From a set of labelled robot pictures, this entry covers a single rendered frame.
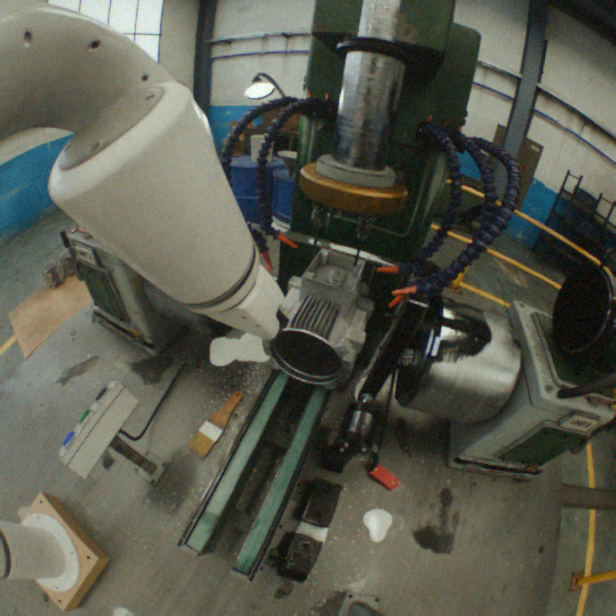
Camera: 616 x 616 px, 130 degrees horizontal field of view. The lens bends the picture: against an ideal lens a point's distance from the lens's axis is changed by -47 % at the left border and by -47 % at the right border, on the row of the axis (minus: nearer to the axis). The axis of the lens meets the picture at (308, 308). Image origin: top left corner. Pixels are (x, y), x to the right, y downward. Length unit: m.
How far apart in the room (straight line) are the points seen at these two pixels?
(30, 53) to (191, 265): 0.15
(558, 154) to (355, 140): 5.80
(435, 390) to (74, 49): 0.57
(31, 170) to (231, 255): 5.58
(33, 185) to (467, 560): 6.13
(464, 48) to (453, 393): 0.68
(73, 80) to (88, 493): 0.76
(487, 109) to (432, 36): 5.26
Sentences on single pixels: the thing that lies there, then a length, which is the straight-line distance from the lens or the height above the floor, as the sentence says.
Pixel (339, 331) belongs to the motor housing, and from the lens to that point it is 0.50.
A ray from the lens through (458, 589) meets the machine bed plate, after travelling 0.80.
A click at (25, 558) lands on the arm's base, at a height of 1.00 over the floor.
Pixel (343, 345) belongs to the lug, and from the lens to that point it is 0.47.
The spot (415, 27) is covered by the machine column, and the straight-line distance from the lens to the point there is 0.44.
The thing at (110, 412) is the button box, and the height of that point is 1.07.
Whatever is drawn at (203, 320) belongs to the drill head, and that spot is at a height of 1.05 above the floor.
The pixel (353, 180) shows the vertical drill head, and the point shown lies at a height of 1.34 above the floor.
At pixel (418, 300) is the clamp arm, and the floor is 1.25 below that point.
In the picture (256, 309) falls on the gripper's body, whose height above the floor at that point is 1.28.
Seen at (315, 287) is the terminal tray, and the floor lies 1.13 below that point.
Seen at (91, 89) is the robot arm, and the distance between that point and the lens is 0.21.
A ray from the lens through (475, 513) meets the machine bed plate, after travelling 0.82.
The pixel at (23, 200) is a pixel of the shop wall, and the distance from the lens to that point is 5.70.
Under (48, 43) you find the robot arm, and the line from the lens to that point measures 0.16.
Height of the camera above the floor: 1.44
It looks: 43 degrees down
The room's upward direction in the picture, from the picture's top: 9 degrees clockwise
